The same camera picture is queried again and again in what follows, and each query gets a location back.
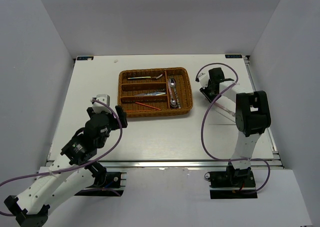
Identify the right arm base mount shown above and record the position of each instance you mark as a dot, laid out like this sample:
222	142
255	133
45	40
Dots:
222	187

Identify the brown wicker cutlery basket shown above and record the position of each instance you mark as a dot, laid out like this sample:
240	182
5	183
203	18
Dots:
127	89

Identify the dark handled knife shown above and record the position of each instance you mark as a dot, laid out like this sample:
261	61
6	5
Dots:
156	93

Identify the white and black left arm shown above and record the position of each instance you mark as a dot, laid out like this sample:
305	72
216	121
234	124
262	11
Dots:
73	172

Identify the blue table label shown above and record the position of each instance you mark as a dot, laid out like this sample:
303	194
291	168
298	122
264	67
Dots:
84	58
233	56

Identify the dark handled fork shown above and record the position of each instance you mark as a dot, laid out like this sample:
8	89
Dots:
145	77

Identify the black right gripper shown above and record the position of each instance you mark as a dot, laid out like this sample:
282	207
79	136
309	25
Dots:
204	92

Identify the dark patterned handle spoon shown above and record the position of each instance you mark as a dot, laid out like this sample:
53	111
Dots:
176	97

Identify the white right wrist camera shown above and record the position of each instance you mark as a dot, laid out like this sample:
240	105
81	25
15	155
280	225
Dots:
203	79

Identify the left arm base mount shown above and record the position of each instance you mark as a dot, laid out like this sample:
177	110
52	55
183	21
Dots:
103	182

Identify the pink handled spoon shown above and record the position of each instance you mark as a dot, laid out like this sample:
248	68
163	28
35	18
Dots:
173	102

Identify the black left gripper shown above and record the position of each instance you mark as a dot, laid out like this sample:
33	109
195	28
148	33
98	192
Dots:
122	115

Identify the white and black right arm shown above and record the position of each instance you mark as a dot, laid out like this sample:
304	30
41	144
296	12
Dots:
252	116

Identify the pink handled knife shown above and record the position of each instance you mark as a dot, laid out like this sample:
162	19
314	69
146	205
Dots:
225	109

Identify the left blue table label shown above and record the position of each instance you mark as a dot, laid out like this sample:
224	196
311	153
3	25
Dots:
84	58

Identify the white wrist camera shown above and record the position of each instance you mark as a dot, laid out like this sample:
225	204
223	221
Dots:
203	79
101	103

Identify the right blue table label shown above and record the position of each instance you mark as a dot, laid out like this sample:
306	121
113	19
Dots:
233	56

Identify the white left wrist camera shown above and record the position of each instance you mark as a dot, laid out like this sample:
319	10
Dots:
101	103

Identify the orange chopstick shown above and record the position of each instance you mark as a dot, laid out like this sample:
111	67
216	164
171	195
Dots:
148	106

